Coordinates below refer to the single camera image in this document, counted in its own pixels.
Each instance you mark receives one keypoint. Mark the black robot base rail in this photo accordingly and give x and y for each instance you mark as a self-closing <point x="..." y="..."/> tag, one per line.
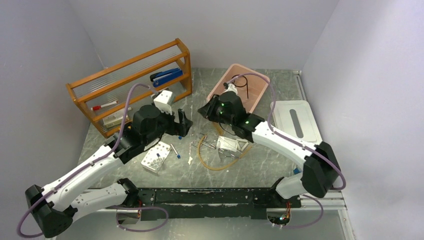
<point x="191" y="203"/>

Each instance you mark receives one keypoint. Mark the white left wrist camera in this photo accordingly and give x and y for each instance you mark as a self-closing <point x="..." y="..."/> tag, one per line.
<point x="164" y="101"/>

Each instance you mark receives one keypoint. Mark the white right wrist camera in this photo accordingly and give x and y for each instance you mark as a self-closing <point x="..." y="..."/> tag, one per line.
<point x="230" y="87"/>

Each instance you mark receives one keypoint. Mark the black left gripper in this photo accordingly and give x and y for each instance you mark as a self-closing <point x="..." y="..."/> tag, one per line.
<point x="181" y="128"/>

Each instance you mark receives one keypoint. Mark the white test tube rack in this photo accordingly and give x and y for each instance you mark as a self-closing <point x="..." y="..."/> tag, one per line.
<point x="148" y="162"/>

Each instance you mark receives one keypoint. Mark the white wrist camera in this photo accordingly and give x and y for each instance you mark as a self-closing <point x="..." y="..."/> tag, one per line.
<point x="164" y="101"/>
<point x="230" y="87"/>

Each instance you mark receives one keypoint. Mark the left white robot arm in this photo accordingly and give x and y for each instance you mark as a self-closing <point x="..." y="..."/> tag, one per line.
<point x="57" y="205"/>

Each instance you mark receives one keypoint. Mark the brown bristle tube brush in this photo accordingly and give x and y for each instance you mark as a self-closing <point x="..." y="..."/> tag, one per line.
<point x="218" y="129"/>

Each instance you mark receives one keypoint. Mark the white plastic bin lid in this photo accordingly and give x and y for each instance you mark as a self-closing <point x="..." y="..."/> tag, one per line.
<point x="295" y="117"/>

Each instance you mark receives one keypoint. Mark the white clay triangle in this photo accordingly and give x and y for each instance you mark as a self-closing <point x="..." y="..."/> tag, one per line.
<point x="241" y="144"/>

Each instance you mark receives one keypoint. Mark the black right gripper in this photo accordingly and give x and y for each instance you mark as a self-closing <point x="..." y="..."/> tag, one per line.
<point x="207" y="110"/>

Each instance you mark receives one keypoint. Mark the pink plastic bin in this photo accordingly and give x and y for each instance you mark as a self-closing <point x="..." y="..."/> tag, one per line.
<point x="250" y="87"/>

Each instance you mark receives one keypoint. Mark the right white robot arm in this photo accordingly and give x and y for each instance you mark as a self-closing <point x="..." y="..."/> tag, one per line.
<point x="318" y="164"/>

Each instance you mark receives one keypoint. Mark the yellow rubber tubing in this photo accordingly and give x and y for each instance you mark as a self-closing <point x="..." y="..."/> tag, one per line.
<point x="210" y="158"/>

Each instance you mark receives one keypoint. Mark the orange wooden shelf rack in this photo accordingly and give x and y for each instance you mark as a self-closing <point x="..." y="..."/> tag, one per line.
<point x="114" y="83"/>

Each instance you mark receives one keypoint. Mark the blue black stapler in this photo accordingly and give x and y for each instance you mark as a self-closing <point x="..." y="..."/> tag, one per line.
<point x="163" y="77"/>

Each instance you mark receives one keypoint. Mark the red white marker pen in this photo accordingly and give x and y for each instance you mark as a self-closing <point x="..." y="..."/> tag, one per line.
<point x="98" y="107"/>

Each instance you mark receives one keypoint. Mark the white box on shelf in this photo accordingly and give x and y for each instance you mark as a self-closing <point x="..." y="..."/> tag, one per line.
<point x="114" y="119"/>

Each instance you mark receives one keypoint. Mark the white wire gauze square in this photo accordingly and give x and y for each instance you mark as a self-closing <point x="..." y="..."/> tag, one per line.
<point x="229" y="144"/>

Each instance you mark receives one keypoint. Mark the test tube blue cap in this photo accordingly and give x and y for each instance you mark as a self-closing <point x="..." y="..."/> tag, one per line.
<point x="175" y="151"/>

